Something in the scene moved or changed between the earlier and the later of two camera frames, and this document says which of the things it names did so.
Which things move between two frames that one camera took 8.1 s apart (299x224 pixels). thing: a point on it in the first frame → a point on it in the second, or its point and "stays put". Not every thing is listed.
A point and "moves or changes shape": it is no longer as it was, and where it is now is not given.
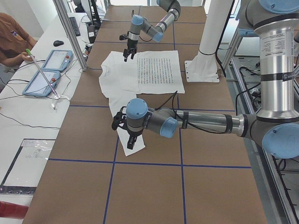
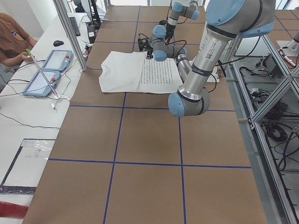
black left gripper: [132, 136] → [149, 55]
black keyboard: [74, 25] stays put
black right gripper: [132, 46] → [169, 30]
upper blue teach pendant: [58, 60] stays put
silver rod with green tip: [27, 51] stays put
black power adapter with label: [91, 33] stays put
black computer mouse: [58, 43] stays put
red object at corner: [11, 210] stays put
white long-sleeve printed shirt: [150, 73] moves or changes shape
